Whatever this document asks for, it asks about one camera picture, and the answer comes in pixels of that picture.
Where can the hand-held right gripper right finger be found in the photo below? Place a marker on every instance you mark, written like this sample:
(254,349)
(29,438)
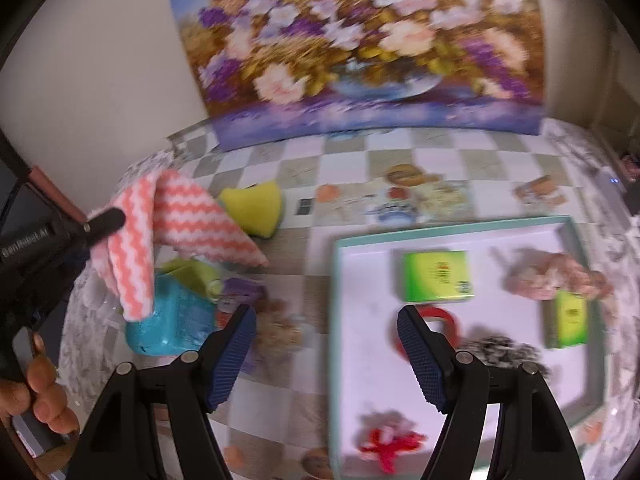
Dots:
(425,360)

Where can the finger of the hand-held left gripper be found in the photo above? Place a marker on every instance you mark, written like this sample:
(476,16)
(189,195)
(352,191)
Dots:
(105,222)

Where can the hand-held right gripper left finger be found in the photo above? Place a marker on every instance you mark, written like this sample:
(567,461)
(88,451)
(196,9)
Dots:
(235,355)

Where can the white tray with teal rim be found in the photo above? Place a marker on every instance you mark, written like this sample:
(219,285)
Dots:
(370,360)

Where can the leopard print scrunchie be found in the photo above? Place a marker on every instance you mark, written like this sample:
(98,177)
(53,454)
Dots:
(500,350)

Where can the green tissue packet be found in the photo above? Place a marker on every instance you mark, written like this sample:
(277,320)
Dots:
(435,275)
(570,320)

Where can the green cloth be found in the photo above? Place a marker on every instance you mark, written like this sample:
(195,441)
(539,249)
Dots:
(195,275)

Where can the pink zigzag cloth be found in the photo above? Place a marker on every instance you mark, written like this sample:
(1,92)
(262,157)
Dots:
(195,220)

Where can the pink floral cloth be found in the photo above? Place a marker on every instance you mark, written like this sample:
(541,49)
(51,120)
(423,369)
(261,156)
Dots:
(540,275)

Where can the yellow sponge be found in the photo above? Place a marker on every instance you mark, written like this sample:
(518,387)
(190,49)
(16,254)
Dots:
(255,207)

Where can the person's left hand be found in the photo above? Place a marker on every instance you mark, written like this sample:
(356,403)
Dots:
(47,400)

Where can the red tape roll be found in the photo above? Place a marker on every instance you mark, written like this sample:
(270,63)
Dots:
(450,322)

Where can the reddish brown chair back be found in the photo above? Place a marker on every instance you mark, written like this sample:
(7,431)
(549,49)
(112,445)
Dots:
(47,187)

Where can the teal plastic container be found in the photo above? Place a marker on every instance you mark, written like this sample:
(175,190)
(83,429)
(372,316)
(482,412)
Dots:
(170,315)

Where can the checked printed tablecloth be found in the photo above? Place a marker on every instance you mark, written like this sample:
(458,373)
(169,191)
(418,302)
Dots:
(310,160)

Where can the white power strip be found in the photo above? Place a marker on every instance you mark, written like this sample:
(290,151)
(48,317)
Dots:
(612,182)

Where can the flower painting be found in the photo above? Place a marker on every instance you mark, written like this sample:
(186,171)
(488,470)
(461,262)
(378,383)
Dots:
(350,35)

